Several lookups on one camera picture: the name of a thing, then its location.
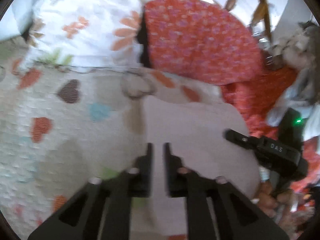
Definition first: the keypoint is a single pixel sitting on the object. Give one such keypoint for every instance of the floral white pillow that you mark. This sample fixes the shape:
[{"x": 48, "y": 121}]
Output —
[{"x": 84, "y": 34}]

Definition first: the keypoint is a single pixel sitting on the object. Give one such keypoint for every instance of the pale pink small garment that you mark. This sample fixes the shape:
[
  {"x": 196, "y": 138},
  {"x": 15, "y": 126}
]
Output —
[{"x": 195, "y": 132}]

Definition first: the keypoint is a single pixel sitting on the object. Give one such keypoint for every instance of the white paper bag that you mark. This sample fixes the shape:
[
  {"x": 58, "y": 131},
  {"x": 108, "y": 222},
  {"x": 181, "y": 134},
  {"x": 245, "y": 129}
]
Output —
[{"x": 16, "y": 18}]

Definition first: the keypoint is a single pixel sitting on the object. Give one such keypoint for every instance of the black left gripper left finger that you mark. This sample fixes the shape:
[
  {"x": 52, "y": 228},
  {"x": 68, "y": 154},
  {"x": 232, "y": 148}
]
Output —
[{"x": 102, "y": 208}]

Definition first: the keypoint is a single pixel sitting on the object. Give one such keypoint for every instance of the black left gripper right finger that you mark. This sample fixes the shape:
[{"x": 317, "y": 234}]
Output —
[{"x": 215, "y": 208}]

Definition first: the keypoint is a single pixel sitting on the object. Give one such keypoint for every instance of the person's hand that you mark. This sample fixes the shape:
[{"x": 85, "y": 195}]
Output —
[{"x": 289, "y": 210}]

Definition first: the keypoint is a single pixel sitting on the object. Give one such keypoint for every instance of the camera with green light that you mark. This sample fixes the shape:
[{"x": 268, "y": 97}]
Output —
[{"x": 290, "y": 129}]

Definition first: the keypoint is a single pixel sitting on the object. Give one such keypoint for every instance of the light blue crumpled cloth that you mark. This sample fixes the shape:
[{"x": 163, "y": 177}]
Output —
[{"x": 300, "y": 52}]

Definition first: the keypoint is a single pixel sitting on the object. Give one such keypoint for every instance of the heart patterned quilt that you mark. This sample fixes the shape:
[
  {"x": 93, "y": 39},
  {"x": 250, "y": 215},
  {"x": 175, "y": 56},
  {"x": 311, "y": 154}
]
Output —
[{"x": 59, "y": 128}]

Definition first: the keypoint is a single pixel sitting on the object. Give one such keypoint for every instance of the red floral fabric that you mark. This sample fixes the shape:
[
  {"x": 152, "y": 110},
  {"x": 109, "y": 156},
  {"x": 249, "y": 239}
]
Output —
[{"x": 201, "y": 53}]

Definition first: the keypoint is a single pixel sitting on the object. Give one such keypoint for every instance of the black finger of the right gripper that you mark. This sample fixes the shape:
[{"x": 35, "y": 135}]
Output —
[{"x": 249, "y": 143}]

